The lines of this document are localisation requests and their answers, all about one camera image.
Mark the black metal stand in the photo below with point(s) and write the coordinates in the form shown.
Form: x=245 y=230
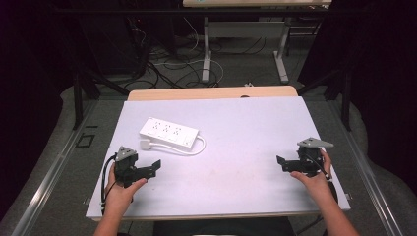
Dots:
x=345 y=98
x=78 y=98

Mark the aluminium floor rail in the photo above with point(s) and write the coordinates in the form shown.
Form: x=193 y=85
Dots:
x=49 y=178
x=367 y=170

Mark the white-legged background table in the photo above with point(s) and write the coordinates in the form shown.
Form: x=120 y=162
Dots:
x=246 y=29

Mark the white power plug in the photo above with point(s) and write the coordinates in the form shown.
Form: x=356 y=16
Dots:
x=145 y=144

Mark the person's right hand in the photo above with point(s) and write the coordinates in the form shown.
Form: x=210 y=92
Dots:
x=316 y=188

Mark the person's dark clothing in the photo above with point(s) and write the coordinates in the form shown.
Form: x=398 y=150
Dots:
x=223 y=227

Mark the white table mat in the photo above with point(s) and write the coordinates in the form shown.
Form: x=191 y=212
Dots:
x=236 y=141

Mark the dark curtain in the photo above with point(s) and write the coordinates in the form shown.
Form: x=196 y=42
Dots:
x=383 y=82
x=29 y=82

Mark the white power strip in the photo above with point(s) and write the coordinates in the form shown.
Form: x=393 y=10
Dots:
x=168 y=131

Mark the black equipment case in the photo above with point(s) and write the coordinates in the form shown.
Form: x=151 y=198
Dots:
x=114 y=42

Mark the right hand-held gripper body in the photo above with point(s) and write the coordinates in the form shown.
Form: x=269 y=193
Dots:
x=308 y=160

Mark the person's left hand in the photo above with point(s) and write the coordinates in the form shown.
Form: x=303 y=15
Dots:
x=119 y=196

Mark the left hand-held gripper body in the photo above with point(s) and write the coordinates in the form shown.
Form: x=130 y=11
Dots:
x=126 y=170

